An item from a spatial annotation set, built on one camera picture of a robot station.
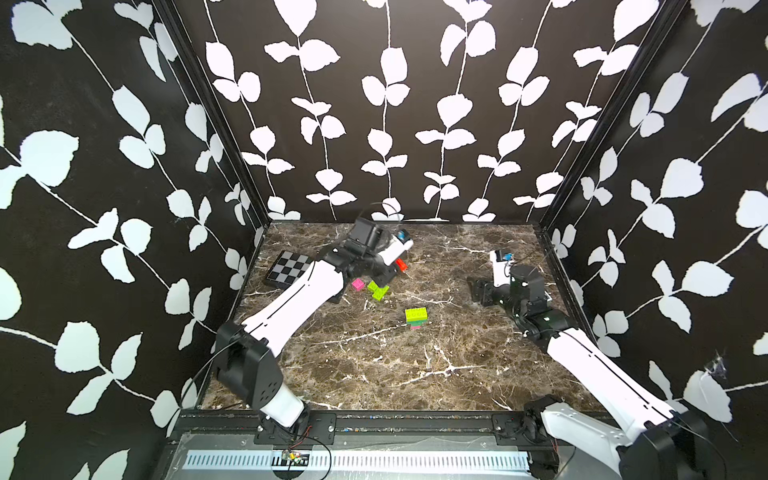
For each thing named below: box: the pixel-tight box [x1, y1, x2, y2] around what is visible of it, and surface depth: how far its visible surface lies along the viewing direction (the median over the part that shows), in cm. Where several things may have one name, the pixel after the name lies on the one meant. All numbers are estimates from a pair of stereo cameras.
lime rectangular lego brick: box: [405, 307, 428, 322], surface depth 90 cm
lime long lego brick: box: [372, 285, 390, 301], surface depth 100 cm
